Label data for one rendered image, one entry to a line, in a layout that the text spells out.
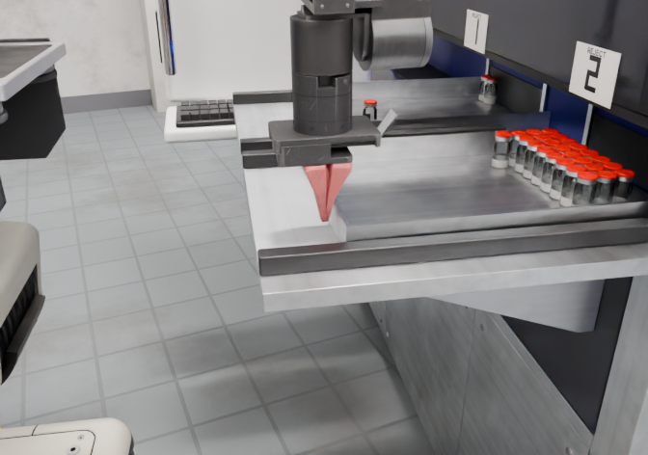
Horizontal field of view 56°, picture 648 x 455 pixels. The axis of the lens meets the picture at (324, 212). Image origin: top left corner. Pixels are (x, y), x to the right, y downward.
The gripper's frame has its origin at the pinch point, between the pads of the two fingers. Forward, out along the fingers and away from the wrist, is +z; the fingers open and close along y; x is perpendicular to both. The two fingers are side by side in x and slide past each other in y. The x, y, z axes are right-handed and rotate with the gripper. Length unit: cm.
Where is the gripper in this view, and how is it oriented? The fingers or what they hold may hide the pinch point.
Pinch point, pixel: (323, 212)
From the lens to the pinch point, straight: 63.0
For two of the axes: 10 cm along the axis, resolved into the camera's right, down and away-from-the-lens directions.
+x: -1.7, -4.2, 8.9
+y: 9.9, -0.8, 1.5
